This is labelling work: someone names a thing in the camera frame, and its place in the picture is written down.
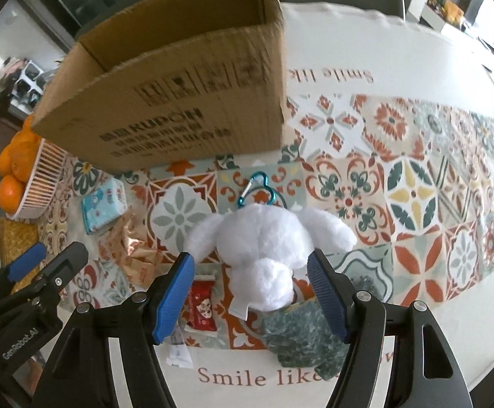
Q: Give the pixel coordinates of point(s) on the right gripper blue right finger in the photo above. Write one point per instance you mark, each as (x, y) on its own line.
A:
(335, 293)

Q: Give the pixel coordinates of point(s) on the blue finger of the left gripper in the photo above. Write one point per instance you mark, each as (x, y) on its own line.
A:
(26, 262)
(65, 266)

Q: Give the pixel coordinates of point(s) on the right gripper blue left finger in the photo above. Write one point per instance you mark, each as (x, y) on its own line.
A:
(170, 295)

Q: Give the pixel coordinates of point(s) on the red snack packet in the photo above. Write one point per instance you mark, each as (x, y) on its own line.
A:
(200, 308)

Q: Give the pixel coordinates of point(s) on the green knitted plush toy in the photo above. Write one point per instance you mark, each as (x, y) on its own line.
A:
(300, 337)

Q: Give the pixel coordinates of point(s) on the blue tissue pack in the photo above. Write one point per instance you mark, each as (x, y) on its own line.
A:
(104, 205)

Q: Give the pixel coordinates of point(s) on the white plush bunny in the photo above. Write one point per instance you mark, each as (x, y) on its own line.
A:
(264, 244)

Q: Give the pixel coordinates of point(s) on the gold foil snack packet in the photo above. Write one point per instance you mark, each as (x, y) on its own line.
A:
(128, 247)

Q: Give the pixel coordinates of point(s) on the white plastic fruit basket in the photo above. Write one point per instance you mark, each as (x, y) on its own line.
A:
(43, 182)

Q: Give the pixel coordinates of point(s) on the orange fruit front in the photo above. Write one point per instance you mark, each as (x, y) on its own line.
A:
(11, 193)

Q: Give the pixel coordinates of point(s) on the orange fruit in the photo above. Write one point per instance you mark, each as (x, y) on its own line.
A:
(11, 193)
(19, 156)

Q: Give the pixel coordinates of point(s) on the orange fruit back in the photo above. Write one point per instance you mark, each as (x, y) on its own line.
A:
(19, 156)

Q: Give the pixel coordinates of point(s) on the white shoe rack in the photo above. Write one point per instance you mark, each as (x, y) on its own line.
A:
(23, 82)

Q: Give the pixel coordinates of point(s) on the patterned tablecloth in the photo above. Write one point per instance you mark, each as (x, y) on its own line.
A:
(391, 128)

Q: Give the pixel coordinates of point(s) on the brown cardboard box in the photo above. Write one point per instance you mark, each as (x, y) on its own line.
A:
(167, 80)

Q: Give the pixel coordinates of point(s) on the white tv console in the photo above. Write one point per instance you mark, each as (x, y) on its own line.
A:
(440, 15)

